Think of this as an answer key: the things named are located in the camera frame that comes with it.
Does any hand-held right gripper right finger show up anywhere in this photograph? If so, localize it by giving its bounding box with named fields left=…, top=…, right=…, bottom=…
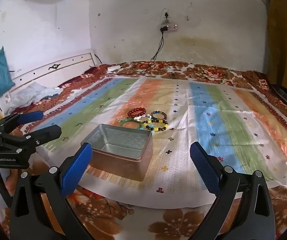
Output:
left=190, top=142, right=278, bottom=240

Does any multicoloured bead bracelet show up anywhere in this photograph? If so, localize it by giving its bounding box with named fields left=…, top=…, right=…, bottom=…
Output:
left=150, top=110, right=168, bottom=121

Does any yellow and black bead bracelet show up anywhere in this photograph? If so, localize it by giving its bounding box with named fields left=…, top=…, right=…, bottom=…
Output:
left=142, top=119, right=169, bottom=132

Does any green jade bangle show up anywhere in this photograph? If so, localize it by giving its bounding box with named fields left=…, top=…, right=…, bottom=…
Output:
left=120, top=119, right=143, bottom=130

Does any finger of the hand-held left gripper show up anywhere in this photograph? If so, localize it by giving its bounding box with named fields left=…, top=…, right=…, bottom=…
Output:
left=2, top=124, right=62, bottom=154
left=0, top=111, right=44, bottom=133

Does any white bed headboard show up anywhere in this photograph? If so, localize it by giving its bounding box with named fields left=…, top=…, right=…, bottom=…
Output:
left=0, top=51, right=96, bottom=110

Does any light blue bead bracelet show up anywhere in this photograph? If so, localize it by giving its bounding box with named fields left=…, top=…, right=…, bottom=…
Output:
left=143, top=124, right=159, bottom=134

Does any white bead bracelet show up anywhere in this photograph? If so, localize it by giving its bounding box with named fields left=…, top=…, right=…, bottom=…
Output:
left=133, top=114, right=152, bottom=122

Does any striped patterned cloth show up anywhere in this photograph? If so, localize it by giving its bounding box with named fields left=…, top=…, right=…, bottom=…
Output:
left=35, top=76, right=287, bottom=209

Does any yellow hanging cloth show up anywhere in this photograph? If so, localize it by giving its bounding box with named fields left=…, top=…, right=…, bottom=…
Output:
left=266, top=0, right=287, bottom=94

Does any clear plastic bag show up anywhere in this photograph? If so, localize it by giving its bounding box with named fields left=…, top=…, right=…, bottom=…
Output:
left=3, top=81, right=64, bottom=115

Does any silver metal tin box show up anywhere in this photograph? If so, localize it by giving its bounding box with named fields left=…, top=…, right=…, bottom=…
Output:
left=80, top=124, right=153, bottom=182

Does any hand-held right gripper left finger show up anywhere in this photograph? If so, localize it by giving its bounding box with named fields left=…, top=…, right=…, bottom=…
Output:
left=10, top=142, right=95, bottom=240

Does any black power cable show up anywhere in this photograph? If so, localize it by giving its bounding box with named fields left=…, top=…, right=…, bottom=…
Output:
left=149, top=29, right=166, bottom=63

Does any red bead bracelet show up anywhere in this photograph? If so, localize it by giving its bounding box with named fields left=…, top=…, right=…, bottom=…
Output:
left=127, top=107, right=147, bottom=118

